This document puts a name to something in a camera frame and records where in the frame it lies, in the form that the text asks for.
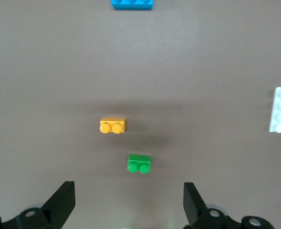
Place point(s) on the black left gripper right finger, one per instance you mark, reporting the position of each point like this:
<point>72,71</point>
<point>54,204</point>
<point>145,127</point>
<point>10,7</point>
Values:
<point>192,205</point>

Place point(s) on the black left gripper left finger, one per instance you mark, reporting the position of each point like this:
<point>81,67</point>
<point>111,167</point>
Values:
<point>59,205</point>

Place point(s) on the yellow two-stud block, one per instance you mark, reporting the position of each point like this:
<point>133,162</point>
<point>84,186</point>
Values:
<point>112,124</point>

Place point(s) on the green two-stud block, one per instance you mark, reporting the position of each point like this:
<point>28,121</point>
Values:
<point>139,163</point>

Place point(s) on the blue three-stud block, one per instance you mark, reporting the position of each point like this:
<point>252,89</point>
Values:
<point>132,4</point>

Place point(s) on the brown table cover sheet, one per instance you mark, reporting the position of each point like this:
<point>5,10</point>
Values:
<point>202,59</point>

